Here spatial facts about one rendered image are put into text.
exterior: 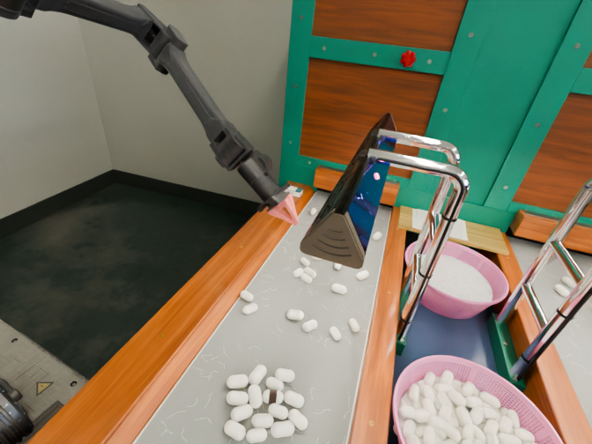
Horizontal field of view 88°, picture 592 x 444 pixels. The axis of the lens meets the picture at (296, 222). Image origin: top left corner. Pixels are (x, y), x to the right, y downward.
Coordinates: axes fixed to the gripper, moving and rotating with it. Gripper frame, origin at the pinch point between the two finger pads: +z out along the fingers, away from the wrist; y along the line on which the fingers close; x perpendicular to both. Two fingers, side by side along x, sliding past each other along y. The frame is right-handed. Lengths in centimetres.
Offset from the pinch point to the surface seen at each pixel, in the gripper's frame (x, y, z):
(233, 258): 14.9, -10.8, -3.3
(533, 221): -42, 38, 49
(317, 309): 0.9, -15.2, 17.3
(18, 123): 145, 55, -139
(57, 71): 126, 89, -159
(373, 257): -5.3, 10.9, 23.8
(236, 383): 4.8, -38.8, 10.7
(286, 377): 0.0, -34.2, 16.4
